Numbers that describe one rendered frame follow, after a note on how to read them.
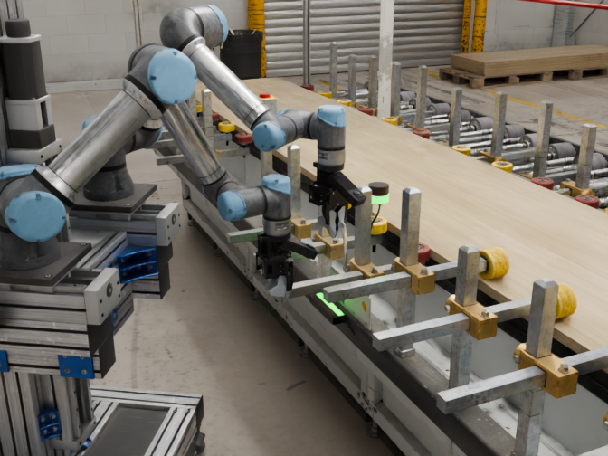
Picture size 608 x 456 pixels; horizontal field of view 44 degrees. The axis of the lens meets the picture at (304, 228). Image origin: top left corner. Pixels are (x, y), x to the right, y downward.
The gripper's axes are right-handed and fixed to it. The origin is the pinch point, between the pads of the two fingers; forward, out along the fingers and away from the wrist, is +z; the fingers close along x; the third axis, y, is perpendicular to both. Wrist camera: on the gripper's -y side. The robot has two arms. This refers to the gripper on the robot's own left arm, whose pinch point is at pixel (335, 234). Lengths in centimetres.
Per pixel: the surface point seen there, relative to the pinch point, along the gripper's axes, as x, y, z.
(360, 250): -9.1, -1.4, 7.0
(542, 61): -746, 352, 72
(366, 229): -10.8, -2.0, 0.9
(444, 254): -27.1, -17.8, 8.7
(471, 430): 13, -56, 29
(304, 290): 10.4, 1.7, 14.4
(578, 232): -71, -36, 9
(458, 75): -665, 422, 89
